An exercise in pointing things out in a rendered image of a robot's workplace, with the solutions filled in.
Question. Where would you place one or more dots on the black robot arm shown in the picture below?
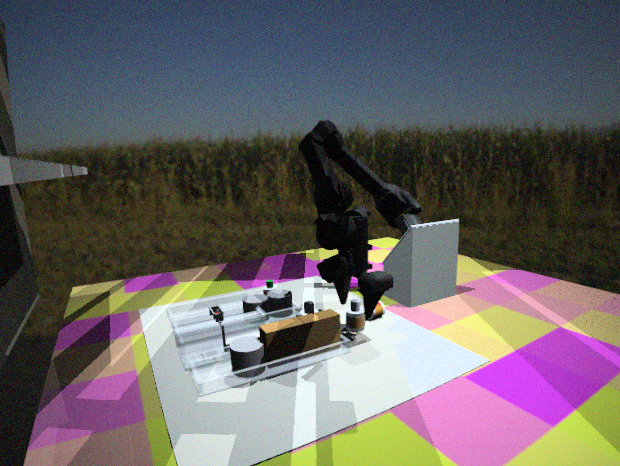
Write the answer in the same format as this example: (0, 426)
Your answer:
(333, 196)

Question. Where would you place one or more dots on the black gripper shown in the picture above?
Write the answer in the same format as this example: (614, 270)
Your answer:
(372, 285)

